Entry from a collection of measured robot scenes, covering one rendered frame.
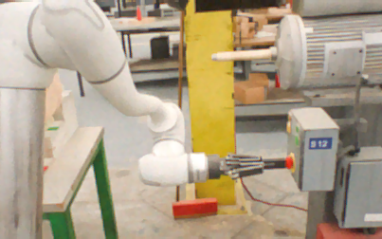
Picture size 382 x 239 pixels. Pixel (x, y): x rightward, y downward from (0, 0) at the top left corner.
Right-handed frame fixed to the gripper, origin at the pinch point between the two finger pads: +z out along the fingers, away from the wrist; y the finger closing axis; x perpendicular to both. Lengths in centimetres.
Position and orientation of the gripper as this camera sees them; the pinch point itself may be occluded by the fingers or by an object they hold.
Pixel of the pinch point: (273, 163)
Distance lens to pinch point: 119.5
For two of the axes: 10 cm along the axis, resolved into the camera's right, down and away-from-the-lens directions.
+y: -0.3, 3.6, -9.3
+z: 10.0, -0.6, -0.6
